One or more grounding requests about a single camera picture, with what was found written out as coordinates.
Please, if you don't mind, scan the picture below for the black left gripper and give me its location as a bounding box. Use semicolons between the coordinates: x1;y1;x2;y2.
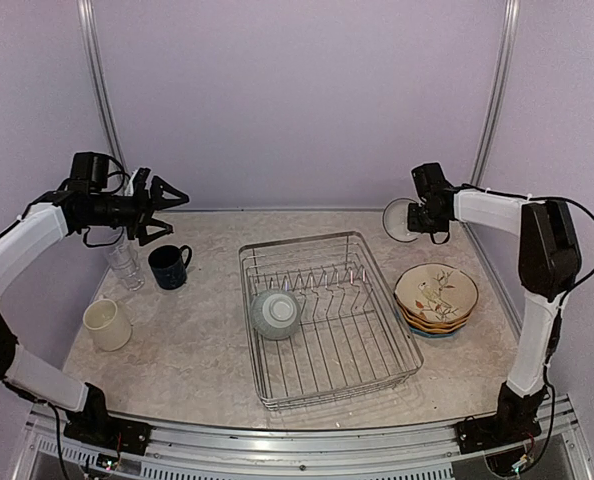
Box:
85;175;189;245

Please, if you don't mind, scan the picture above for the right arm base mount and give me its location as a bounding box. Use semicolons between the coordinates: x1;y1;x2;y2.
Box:
454;382;548;454

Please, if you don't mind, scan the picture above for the dark blue mug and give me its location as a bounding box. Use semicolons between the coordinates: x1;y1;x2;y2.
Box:
148;245;192;291

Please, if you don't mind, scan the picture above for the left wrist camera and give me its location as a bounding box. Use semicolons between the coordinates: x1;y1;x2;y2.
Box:
66;152;128;194

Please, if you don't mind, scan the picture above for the cream bird pattern plate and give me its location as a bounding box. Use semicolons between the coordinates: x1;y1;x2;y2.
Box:
394;263;479;322

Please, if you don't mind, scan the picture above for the yellow polka dot plate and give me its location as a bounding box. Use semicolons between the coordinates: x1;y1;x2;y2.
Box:
399;306;469;324
404;316;468;333

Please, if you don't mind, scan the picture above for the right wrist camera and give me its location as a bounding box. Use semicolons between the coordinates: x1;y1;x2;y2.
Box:
411;162;452;201

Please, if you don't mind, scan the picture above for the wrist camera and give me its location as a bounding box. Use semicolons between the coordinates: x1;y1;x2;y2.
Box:
66;152;128;194
411;162;452;201

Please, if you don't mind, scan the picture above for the white ceramic mug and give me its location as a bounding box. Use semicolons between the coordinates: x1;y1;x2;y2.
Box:
82;298;132;352

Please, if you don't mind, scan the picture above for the left aluminium corner post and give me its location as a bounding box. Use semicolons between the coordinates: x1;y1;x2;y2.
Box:
76;0;126;167

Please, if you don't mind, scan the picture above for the grey striped ceramic bowl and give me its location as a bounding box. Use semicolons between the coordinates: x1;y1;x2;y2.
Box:
250;290;301;340

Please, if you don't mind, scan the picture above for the aluminium corner post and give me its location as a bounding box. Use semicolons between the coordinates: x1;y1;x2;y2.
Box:
76;0;126;167
469;0;521;189

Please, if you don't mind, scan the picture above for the teal white ceramic bowl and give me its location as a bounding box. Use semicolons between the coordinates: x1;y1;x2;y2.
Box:
382;197;419;243

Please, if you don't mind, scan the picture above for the blue polka dot plate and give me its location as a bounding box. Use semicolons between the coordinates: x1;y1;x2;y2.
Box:
409;325;460;339

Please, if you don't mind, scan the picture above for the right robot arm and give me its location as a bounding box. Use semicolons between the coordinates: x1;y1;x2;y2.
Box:
407;182;582;402

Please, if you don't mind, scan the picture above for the right aluminium corner post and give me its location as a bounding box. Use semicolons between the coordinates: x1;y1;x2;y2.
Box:
469;0;521;189

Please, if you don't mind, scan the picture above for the metal wire dish rack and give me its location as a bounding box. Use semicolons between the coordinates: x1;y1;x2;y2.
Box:
238;231;423;410

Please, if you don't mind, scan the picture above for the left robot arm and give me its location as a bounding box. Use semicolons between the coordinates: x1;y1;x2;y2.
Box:
0;169;190;445

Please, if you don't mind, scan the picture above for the aluminium front rail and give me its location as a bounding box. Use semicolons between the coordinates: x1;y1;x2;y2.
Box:
11;397;592;479

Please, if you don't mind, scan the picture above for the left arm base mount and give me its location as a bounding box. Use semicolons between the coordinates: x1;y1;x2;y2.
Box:
64;383;153;456

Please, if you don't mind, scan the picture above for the clear glass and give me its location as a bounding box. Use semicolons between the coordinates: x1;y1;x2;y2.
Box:
104;242;138;276
111;261;145;291

